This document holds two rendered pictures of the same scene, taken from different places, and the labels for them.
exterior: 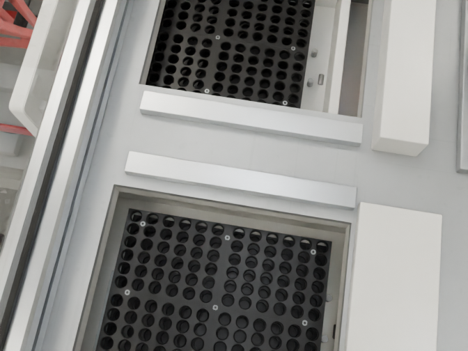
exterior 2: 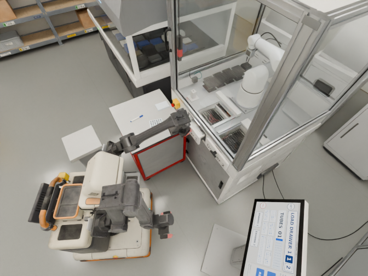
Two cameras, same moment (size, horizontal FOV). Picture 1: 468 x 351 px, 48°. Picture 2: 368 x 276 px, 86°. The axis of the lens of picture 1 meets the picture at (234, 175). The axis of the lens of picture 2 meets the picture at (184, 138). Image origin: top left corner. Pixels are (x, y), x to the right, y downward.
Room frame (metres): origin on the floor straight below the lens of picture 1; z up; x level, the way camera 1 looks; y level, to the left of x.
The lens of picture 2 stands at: (-0.36, 0.93, 2.26)
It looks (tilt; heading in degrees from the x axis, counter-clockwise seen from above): 56 degrees down; 320
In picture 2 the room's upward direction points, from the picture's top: 1 degrees clockwise
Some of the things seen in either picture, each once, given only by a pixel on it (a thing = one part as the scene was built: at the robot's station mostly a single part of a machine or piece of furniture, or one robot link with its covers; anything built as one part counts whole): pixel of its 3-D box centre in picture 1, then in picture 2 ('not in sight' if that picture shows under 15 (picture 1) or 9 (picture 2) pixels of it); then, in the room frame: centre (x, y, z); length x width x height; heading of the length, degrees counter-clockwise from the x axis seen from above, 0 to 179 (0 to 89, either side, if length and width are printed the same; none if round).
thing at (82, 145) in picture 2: not in sight; (96, 161); (0.96, 1.03, 0.38); 0.30 x 0.30 x 0.76; 84
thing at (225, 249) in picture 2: not in sight; (245, 253); (-0.60, 0.47, 0.51); 0.50 x 0.45 x 1.02; 29
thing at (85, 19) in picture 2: not in sight; (88, 16); (4.25, -0.31, 0.28); 0.41 x 0.32 x 0.28; 84
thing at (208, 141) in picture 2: not in sight; (216, 153); (0.07, 0.21, 0.87); 0.29 x 0.02 x 0.11; 171
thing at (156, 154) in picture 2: not in sight; (151, 138); (0.83, 0.40, 0.38); 0.62 x 0.58 x 0.76; 171
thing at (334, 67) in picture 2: not in sight; (326, 87); (-0.22, -0.23, 1.52); 0.87 x 0.01 x 0.86; 81
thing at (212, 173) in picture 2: not in sight; (230, 138); (0.26, -0.30, 0.40); 1.03 x 0.95 x 0.80; 171
